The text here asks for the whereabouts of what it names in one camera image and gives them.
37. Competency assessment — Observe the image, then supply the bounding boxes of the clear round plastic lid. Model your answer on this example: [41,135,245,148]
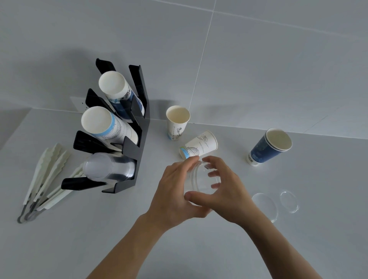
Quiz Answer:
[251,193,279,223]
[279,189,299,214]

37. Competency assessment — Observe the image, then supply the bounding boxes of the white wall socket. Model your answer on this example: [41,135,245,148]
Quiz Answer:
[70,96,88,114]

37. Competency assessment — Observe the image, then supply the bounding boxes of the stack of white paper cups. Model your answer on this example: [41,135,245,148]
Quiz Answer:
[80,106,138,146]

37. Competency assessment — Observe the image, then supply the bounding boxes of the stack of blue paper cups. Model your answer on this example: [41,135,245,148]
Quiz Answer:
[98,71,145,119]

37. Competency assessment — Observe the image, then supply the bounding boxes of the dark blue paper cup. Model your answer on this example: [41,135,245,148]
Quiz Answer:
[246,128,293,167]

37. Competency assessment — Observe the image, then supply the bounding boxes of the person's right forearm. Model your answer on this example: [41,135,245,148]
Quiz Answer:
[240,211,324,279]

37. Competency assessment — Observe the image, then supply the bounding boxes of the person's left hand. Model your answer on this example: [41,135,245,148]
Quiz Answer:
[145,156,213,234]

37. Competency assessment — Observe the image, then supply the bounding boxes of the black cup holder rack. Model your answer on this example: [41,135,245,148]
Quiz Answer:
[61,58,151,194]

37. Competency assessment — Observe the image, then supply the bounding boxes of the white plastic tongs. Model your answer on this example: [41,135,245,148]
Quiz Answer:
[17,143,71,224]
[28,164,87,220]

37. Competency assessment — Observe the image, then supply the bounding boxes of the person's right hand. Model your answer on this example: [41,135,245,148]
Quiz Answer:
[184,156,259,227]

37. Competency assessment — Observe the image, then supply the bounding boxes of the white sketch-print paper cup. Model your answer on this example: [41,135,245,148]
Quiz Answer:
[166,105,191,142]
[179,131,219,161]

